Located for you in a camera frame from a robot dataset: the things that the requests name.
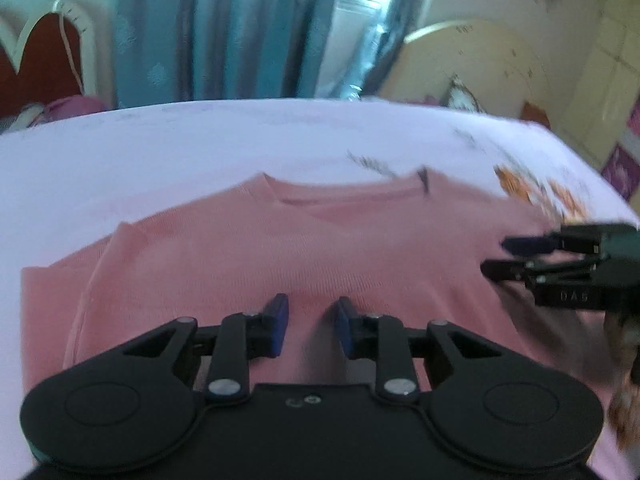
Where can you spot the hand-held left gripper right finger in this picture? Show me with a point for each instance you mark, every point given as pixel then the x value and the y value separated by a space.
pixel 346 327

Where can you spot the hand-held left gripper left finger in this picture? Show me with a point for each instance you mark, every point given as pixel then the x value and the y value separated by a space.
pixel 277 322

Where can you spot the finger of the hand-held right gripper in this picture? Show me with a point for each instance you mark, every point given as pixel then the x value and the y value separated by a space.
pixel 510 269
pixel 525 245

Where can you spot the pink sweater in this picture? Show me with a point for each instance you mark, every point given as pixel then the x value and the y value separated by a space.
pixel 300 240

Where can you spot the pink clothes pile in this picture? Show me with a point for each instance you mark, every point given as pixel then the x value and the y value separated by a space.
pixel 75 107

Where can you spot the purple patterned cloth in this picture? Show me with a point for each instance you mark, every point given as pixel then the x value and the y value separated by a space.
pixel 625 160

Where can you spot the orange printed pillow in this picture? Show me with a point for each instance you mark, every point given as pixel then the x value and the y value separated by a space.
pixel 535 116

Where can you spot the brown printed pillow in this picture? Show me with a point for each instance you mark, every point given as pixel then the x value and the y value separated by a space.
pixel 462 95

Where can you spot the cream wardrobe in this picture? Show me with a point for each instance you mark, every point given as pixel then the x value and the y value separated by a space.
pixel 605 75

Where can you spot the cream round headboard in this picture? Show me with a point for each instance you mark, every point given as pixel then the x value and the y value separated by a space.
pixel 490 60

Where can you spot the floral bed sheet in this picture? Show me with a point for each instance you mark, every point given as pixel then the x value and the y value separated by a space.
pixel 150 150

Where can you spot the tied blue curtain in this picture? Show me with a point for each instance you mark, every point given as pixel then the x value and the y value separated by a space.
pixel 395 25

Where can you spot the bright window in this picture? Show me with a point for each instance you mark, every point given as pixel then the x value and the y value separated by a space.
pixel 350 35

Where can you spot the wide blue curtain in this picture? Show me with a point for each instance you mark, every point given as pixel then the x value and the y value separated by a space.
pixel 225 35

